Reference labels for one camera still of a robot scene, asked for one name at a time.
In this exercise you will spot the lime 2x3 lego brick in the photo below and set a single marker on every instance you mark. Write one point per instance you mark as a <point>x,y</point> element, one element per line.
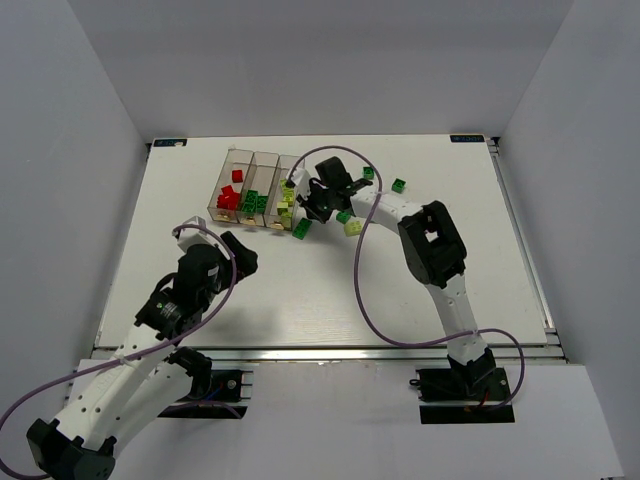
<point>286,190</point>

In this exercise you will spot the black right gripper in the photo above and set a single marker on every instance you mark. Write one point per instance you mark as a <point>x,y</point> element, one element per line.
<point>317,203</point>

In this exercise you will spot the green square lego brick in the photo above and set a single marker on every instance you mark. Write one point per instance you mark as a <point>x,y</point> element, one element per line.
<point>398,185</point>
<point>368,173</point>

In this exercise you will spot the green 2x3 lego brick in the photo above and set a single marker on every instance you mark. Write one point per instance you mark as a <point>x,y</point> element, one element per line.
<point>251,196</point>

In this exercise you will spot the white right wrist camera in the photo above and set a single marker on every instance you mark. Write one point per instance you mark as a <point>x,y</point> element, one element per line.
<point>298,179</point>

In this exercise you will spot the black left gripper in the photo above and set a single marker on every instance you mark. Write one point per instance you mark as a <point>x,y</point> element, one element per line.
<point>232,257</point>

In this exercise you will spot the lime rounded lego brick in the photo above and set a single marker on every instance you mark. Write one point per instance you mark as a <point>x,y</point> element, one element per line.
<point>353,228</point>

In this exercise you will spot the smoky clear middle container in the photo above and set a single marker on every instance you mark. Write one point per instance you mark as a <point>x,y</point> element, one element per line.
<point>260,176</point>

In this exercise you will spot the small red lego brick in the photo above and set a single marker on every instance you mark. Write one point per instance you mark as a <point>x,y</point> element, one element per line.
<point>237,176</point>

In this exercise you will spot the smoky clear left container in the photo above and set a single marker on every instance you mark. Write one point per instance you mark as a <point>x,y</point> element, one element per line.
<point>236,159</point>

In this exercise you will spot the green 2x2 lego brick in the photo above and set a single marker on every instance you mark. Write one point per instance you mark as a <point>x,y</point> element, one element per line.
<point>343,217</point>

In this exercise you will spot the blue table label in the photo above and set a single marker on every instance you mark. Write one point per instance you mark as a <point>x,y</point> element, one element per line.
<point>169,143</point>
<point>467,138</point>

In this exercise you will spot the red rounded lego brick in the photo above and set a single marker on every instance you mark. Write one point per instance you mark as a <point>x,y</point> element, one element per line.
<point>222,201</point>

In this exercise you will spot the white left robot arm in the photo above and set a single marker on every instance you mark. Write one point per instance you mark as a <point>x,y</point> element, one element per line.
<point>152,372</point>

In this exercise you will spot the red lego bricks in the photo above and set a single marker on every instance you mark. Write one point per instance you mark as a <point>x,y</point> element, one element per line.
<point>234,197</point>

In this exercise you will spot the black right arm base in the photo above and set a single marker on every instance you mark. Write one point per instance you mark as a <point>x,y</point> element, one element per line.
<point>444,400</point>

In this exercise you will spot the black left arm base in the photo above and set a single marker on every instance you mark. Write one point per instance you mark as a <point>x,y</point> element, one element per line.
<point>226,397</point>

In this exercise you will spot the lime 2x2 lego brick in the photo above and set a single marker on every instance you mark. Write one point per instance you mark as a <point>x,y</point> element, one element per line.
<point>291,197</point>
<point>286,221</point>

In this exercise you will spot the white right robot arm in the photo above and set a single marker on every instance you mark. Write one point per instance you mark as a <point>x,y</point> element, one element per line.
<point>433,251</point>

